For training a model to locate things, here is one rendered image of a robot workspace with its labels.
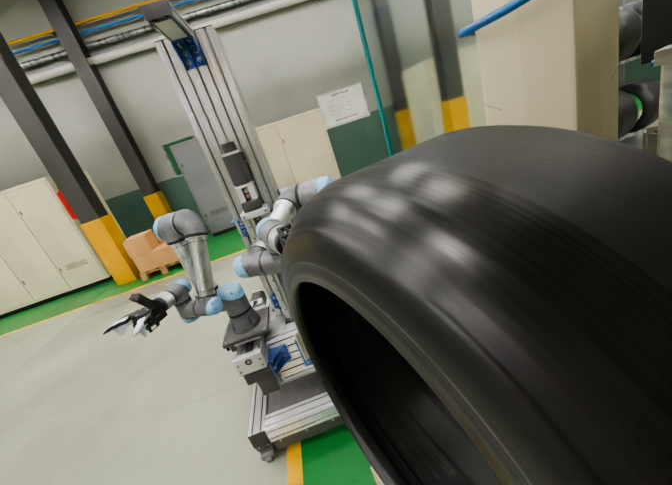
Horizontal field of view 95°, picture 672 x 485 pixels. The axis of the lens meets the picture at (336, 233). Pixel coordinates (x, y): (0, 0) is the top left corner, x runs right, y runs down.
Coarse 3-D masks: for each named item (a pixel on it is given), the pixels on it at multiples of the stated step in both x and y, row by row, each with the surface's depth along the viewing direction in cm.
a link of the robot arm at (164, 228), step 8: (160, 216) 141; (168, 216) 137; (160, 224) 137; (168, 224) 136; (160, 232) 138; (168, 232) 137; (176, 232) 136; (168, 240) 139; (176, 240) 139; (184, 240) 141; (176, 248) 142; (184, 248) 143; (184, 256) 143; (184, 264) 145; (192, 272) 146; (192, 280) 148; (216, 288) 153
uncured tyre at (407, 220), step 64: (512, 128) 31; (320, 192) 34; (384, 192) 25; (448, 192) 22; (512, 192) 22; (576, 192) 21; (640, 192) 22; (320, 256) 29; (384, 256) 22; (448, 256) 19; (512, 256) 18; (576, 256) 18; (640, 256) 18; (320, 320) 61; (384, 320) 23; (448, 320) 18; (512, 320) 17; (576, 320) 16; (640, 320) 15; (384, 384) 64; (448, 384) 20; (512, 384) 16; (576, 384) 15; (640, 384) 14; (384, 448) 56; (448, 448) 57; (512, 448) 17; (576, 448) 15; (640, 448) 14
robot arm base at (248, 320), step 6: (246, 312) 150; (252, 312) 154; (234, 318) 149; (240, 318) 149; (246, 318) 150; (252, 318) 152; (258, 318) 155; (234, 324) 150; (240, 324) 149; (246, 324) 150; (252, 324) 151; (234, 330) 151; (240, 330) 149; (246, 330) 150
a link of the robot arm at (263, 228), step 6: (264, 222) 87; (270, 222) 86; (276, 222) 85; (258, 228) 89; (264, 228) 85; (270, 228) 83; (258, 234) 88; (264, 234) 84; (264, 240) 85; (270, 252) 89; (276, 252) 88
